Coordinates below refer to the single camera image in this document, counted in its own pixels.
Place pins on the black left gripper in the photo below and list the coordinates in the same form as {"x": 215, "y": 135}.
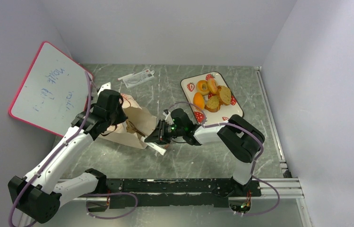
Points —
{"x": 122, "y": 116}

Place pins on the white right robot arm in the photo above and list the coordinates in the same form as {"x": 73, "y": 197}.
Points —
{"x": 241, "y": 138}

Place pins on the beige paper gift bag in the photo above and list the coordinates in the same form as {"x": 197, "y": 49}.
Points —
{"x": 139, "y": 124}

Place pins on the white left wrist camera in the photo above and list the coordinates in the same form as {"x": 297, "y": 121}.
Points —
{"x": 104, "y": 87}

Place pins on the metal food tongs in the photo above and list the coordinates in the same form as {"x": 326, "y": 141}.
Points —
{"x": 145, "y": 137}

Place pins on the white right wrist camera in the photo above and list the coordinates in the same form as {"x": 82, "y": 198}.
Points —
{"x": 166, "y": 114}

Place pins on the brown round bread slice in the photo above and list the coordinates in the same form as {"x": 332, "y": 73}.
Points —
{"x": 213, "y": 104}

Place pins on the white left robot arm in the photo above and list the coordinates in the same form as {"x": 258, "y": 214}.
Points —
{"x": 39, "y": 194}

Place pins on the orange fake bread roll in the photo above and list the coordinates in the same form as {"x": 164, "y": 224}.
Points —
{"x": 212, "y": 86}

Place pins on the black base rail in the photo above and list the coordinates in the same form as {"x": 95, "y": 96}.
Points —
{"x": 216, "y": 192}

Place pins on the pink framed whiteboard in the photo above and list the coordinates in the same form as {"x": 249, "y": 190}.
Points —
{"x": 53, "y": 92}

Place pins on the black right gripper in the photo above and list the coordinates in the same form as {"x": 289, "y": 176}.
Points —
{"x": 159, "y": 132}

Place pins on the orange fake donut bread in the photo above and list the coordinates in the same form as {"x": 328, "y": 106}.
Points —
{"x": 202, "y": 87}

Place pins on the orange fake bread bun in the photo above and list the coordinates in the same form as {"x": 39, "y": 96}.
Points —
{"x": 199, "y": 101}

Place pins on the strawberry print white tray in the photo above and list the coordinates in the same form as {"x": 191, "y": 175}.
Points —
{"x": 225, "y": 112}

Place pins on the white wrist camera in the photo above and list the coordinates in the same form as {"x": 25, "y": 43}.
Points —
{"x": 104, "y": 87}
{"x": 166, "y": 114}

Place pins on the clear plastic package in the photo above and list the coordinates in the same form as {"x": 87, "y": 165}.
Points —
{"x": 133, "y": 80}

